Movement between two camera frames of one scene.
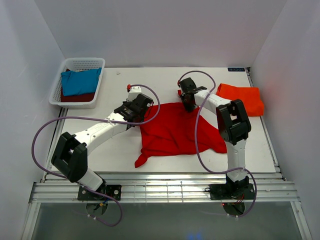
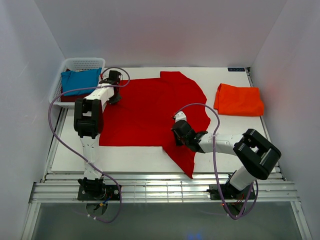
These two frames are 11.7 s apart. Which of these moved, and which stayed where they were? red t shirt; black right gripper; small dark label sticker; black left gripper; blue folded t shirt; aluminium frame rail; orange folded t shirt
Moved: black left gripper; black right gripper; red t shirt
Stayed: orange folded t shirt; aluminium frame rail; small dark label sticker; blue folded t shirt
